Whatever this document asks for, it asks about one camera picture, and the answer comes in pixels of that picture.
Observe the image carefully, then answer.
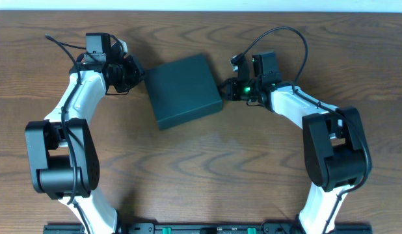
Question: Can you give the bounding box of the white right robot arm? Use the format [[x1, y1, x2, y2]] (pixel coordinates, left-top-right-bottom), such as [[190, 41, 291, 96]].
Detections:
[[218, 52, 371, 233]]

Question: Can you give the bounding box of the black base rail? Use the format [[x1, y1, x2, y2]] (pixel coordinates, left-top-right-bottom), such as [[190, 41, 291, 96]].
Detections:
[[43, 222, 373, 234]]

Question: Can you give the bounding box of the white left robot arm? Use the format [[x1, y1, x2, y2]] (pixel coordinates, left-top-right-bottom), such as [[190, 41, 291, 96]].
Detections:
[[25, 32, 146, 233]]

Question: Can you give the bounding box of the black storage box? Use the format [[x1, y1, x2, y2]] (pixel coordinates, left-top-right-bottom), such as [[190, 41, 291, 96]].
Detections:
[[144, 54, 222, 130]]

